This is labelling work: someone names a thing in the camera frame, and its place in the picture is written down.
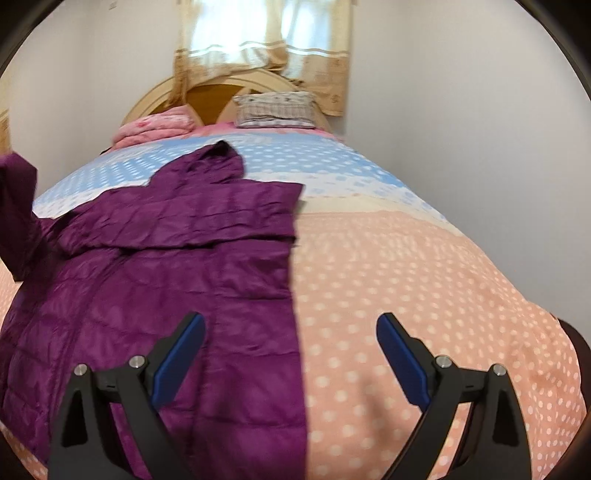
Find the beige window curtain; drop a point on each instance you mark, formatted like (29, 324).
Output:
(263, 46)

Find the wooden headboard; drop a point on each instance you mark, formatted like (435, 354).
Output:
(207, 99)

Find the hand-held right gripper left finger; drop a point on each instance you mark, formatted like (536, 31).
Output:
(178, 353)

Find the pink folded quilt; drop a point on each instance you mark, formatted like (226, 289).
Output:
(154, 127)

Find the purple quilted jacket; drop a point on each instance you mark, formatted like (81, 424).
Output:
(184, 258)

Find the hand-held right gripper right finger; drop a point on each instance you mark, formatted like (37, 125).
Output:
(402, 353)

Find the polka dot bedspread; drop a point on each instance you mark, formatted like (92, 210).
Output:
(392, 258)

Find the plaid pillow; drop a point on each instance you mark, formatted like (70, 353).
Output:
(273, 110)

